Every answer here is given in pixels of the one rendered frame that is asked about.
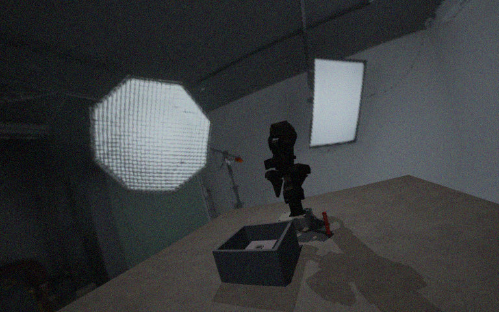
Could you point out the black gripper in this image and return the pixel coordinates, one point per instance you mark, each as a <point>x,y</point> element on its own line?
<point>296,171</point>

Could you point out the dark red peg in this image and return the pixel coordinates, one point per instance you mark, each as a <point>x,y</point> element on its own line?
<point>326,222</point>

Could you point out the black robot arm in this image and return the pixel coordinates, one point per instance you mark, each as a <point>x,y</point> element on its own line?
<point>287,137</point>

